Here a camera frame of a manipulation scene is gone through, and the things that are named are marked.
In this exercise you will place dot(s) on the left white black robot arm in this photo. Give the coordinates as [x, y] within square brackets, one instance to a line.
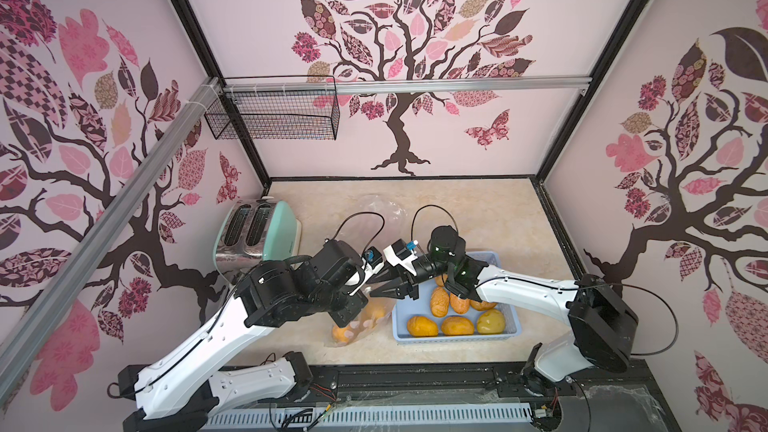
[182, 390]

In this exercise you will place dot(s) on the mint green toaster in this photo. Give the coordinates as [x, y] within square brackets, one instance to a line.
[255, 230]

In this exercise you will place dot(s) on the white vent strip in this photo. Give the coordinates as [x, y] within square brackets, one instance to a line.
[386, 417]

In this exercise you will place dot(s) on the yellow green potato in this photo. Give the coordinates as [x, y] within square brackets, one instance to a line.
[491, 322]

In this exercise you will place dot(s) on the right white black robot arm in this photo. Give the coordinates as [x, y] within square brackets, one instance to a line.
[602, 326]

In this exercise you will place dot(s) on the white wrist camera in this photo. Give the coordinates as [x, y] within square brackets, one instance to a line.
[373, 262]
[401, 254]

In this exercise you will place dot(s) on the aluminium frame bar back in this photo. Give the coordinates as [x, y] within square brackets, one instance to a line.
[408, 84]

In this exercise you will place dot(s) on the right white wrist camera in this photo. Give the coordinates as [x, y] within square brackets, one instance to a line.
[401, 254]

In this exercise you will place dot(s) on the aluminium frame bar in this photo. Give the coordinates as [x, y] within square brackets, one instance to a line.
[37, 324]
[408, 84]

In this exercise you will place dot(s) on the light blue plastic basket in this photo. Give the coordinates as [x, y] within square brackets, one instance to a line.
[404, 310]

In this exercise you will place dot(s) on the aluminium frame bar left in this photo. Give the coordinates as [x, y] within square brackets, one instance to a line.
[37, 324]

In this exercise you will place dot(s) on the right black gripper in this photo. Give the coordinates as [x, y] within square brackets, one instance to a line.
[411, 276]

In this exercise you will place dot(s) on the black wire basket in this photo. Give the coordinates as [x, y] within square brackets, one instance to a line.
[276, 107]

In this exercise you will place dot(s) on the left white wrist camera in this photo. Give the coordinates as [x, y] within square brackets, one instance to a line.
[373, 262]

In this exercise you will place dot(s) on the orange potato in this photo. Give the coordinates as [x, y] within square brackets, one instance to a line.
[342, 335]
[458, 305]
[482, 305]
[421, 326]
[457, 326]
[374, 312]
[439, 302]

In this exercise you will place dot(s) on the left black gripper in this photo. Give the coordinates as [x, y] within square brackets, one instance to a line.
[340, 315]

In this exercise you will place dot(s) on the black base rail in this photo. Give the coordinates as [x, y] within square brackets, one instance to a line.
[590, 400]

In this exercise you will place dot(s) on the clear zipper bag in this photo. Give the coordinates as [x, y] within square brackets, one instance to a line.
[377, 222]

